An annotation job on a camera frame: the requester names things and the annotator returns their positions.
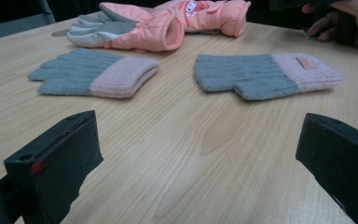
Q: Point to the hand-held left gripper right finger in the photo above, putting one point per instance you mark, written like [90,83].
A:
[341,161]

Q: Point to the pink padded glove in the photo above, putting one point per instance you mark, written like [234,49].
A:
[217,15]
[136,31]

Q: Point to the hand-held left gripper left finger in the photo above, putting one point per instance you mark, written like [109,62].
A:
[59,161]

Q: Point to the grey pink tagged knit glove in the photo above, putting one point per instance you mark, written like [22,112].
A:
[254,76]

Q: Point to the grey metal stand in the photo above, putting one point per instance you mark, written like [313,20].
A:
[15,26]

